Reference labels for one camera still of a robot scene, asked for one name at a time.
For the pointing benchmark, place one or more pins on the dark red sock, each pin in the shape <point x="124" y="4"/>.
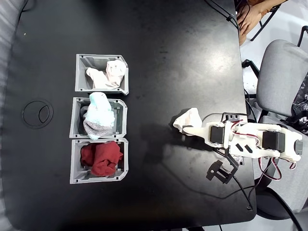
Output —
<point x="103" y="158"/>

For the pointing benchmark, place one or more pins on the grey office chair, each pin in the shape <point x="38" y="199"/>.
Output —
<point x="276" y="79"/>

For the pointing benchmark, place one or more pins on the person's hand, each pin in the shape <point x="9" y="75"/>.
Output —
<point x="249" y="20"/>

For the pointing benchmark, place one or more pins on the black floral patterned cloth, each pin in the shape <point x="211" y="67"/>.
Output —
<point x="302" y="106"/>

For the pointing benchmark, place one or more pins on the white pleated curtain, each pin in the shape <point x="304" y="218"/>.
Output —
<point x="4" y="72"/>

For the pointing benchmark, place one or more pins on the black round table grommet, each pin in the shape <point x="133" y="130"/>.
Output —
<point x="31" y="115"/>

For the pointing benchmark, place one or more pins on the teal and grey sock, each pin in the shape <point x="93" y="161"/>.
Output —
<point x="99" y="115"/>

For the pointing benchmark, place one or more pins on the grey plastic storage bin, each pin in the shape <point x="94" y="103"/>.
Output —
<point x="75" y="119"/>
<point x="80" y="72"/>
<point x="75" y="158"/>

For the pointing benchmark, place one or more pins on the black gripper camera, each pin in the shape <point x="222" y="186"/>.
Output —
<point x="217" y="172"/>

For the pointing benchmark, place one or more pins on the pinkish white sock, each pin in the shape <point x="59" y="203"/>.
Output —
<point x="108" y="79"/>

